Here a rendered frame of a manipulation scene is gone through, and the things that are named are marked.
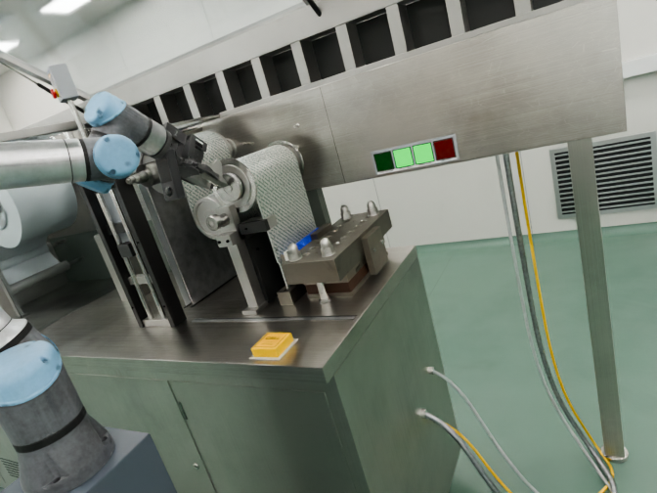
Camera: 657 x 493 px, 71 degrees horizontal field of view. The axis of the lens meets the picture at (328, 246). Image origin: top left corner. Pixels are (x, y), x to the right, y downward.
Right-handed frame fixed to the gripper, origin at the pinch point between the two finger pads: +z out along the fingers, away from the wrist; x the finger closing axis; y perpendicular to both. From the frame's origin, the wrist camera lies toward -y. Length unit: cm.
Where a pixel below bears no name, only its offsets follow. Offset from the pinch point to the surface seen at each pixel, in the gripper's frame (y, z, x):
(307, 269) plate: -19.0, 16.4, -19.4
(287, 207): 1.1, 20.1, -8.1
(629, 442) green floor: -56, 129, -86
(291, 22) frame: 52, 5, -14
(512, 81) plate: 28, 25, -69
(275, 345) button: -39.6, 5.2, -20.5
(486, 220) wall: 93, 274, -10
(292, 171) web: 12.9, 20.5, -8.1
